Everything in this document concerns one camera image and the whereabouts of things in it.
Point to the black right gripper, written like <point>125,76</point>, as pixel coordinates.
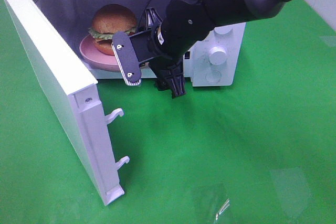
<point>147,46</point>

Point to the burger with lettuce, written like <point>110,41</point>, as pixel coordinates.
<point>109,20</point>

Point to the pink round plate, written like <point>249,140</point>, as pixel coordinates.
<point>99,54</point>

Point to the white microwave door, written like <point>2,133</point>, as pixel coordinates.
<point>72,92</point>

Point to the round white door button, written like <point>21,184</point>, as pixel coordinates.
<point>213,77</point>

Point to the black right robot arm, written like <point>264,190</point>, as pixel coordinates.
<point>189,21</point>

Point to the white microwave oven body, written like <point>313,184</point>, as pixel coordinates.
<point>58,32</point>

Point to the lower white round knob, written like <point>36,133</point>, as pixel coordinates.
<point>217,55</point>

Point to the white round knob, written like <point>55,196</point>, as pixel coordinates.
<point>217,55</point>
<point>222,30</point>

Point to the upper white round knob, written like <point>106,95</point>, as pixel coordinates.
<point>222,30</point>

